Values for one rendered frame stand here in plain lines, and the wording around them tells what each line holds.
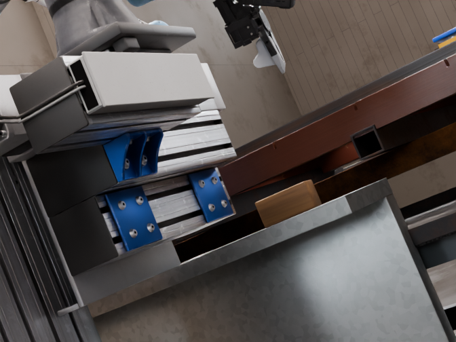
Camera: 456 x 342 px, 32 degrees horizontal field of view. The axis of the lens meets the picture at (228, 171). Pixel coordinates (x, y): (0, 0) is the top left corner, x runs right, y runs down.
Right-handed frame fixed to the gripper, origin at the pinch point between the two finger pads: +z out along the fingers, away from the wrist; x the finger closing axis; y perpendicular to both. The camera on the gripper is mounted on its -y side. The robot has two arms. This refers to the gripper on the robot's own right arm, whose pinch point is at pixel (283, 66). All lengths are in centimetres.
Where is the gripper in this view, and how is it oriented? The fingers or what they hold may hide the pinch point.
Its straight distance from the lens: 179.3
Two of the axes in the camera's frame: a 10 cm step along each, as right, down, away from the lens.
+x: -1.3, 3.3, -9.4
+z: 4.7, 8.5, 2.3
